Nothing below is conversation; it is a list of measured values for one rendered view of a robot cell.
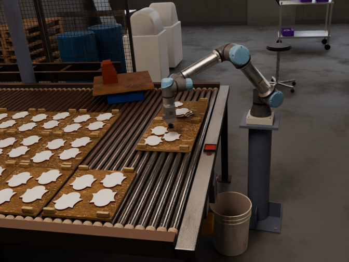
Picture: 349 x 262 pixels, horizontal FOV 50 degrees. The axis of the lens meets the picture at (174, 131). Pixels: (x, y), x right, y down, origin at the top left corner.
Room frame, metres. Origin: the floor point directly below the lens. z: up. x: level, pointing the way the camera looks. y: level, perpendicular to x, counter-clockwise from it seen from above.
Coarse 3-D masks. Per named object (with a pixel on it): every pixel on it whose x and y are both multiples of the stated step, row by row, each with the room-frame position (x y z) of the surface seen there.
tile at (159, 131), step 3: (159, 126) 2.33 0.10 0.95; (162, 126) 2.33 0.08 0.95; (153, 129) 2.29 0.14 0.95; (156, 129) 2.28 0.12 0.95; (159, 129) 2.28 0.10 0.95; (162, 129) 2.28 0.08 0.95; (165, 129) 2.27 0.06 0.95; (153, 132) 2.25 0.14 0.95; (156, 132) 2.24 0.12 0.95; (159, 132) 2.24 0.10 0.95; (162, 132) 2.24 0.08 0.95; (165, 132) 2.24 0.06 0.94; (168, 132) 2.24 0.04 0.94; (156, 135) 2.21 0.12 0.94; (159, 135) 2.20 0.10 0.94; (162, 135) 2.21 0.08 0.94
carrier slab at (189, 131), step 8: (152, 128) 2.33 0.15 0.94; (168, 128) 2.31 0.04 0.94; (176, 128) 2.30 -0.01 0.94; (184, 128) 2.29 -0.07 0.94; (192, 128) 2.28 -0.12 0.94; (144, 136) 2.21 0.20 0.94; (160, 136) 2.19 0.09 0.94; (184, 136) 2.17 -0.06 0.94; (192, 136) 2.16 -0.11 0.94; (160, 144) 2.08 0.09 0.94; (168, 144) 2.07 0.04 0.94; (176, 144) 2.07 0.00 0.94; (184, 144) 2.06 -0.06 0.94; (192, 144) 2.05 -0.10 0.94
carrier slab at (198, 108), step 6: (186, 102) 2.77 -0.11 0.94; (192, 102) 2.76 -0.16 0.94; (198, 102) 2.75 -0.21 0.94; (204, 102) 2.74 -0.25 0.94; (162, 108) 2.69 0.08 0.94; (180, 108) 2.66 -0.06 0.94; (186, 108) 2.65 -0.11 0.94; (192, 108) 2.64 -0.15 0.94; (198, 108) 2.63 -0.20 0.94; (204, 108) 2.62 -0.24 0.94; (198, 114) 2.51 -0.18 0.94; (204, 114) 2.51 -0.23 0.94; (180, 120) 2.43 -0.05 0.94; (186, 120) 2.42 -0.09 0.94
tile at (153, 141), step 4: (152, 136) 2.18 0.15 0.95; (156, 136) 2.18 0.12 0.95; (144, 140) 2.14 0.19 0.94; (148, 140) 2.13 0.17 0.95; (152, 140) 2.12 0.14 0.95; (156, 140) 2.12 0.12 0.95; (160, 140) 2.11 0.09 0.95; (148, 144) 2.08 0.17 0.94; (152, 144) 2.07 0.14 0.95; (156, 144) 2.07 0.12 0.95
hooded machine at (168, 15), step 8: (160, 8) 7.21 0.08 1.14; (168, 8) 7.16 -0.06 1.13; (160, 16) 7.16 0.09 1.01; (168, 16) 7.11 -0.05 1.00; (176, 16) 7.46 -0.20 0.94; (168, 24) 7.09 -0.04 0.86; (176, 24) 7.29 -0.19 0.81; (168, 32) 7.05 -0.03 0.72; (176, 32) 7.25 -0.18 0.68; (168, 40) 7.05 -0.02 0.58; (176, 40) 7.22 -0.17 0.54; (168, 48) 7.06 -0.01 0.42; (176, 48) 7.18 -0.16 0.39; (168, 56) 7.06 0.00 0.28; (176, 56) 7.14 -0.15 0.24; (176, 64) 7.10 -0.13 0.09
